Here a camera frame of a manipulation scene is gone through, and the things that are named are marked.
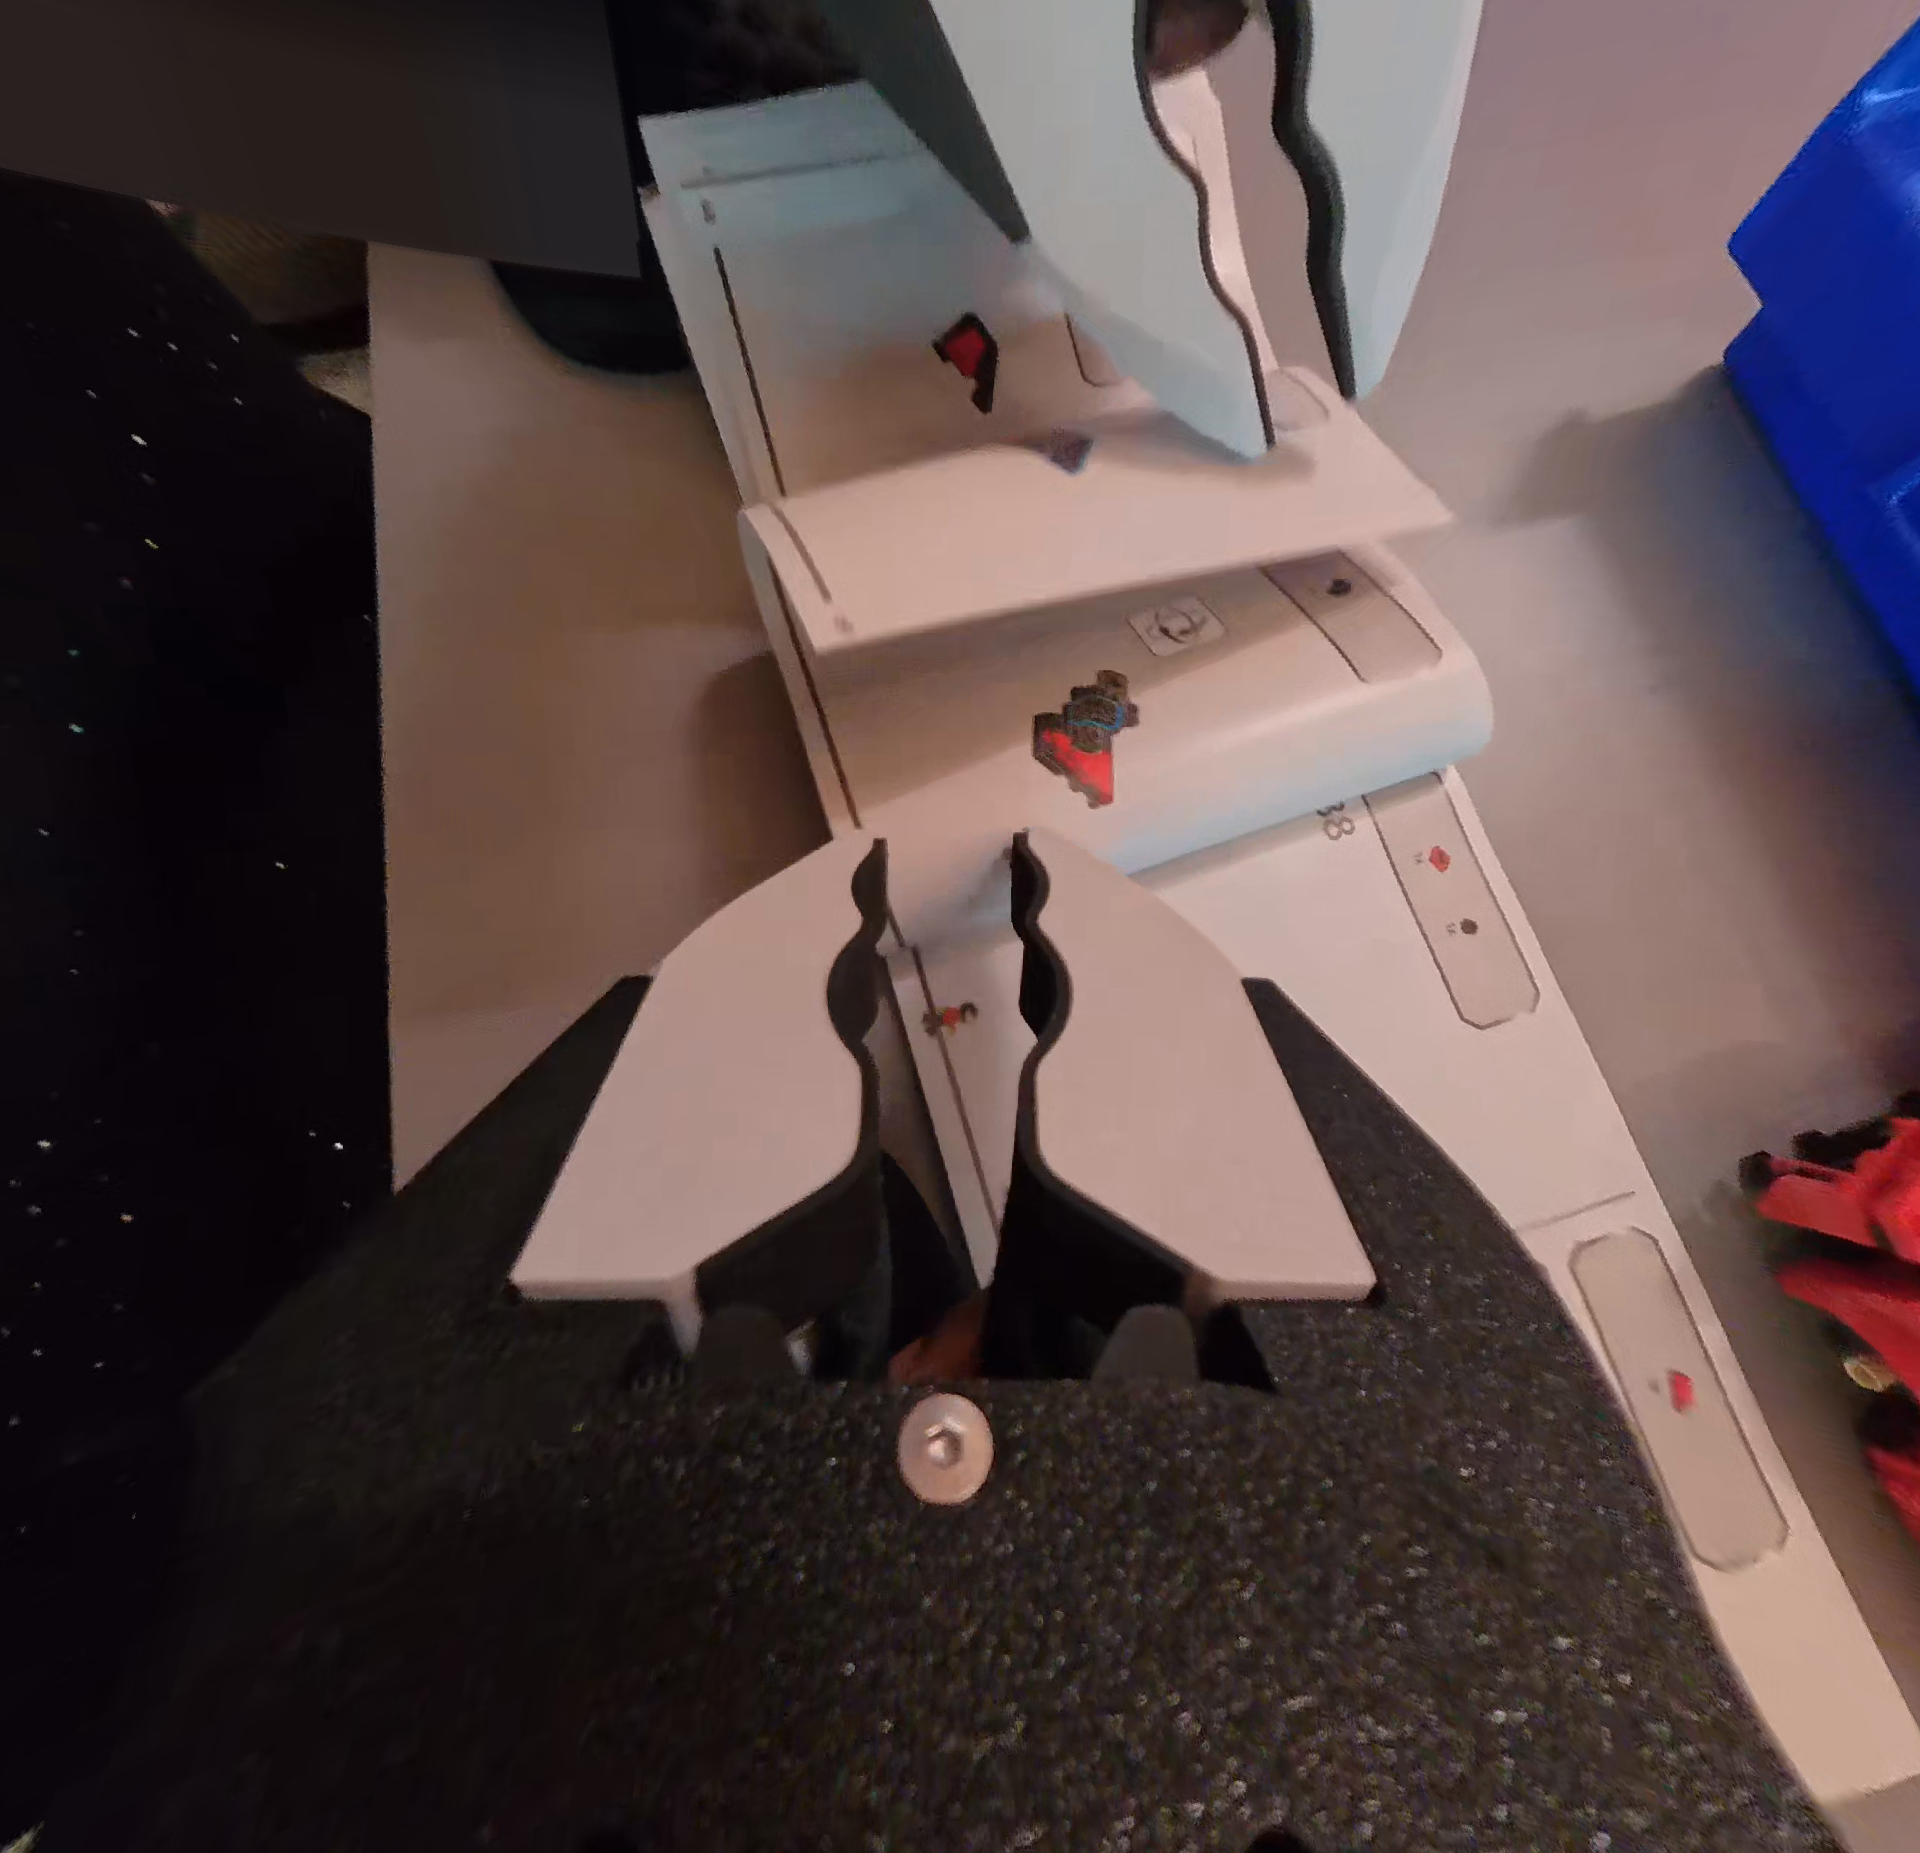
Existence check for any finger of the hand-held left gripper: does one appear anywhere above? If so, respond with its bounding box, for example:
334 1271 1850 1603
1267 0 1495 404
779 0 1279 462

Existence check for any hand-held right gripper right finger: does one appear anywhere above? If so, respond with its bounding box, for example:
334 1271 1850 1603
998 830 1380 1356

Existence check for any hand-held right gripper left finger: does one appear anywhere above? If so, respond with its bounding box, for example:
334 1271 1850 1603
510 834 893 1356

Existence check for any white building instruction booklet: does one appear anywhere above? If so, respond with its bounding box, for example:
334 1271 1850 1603
638 74 1920 1853

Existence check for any blue plastic storage bin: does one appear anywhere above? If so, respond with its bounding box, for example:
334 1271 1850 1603
1725 21 1920 695

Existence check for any red brick toy car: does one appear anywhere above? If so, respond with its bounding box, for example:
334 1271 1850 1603
1739 1087 1920 1541

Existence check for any black speckled cloth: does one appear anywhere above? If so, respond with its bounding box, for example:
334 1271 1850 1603
0 172 398 1853

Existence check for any dark flat panel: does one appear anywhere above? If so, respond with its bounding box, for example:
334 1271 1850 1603
0 0 647 279

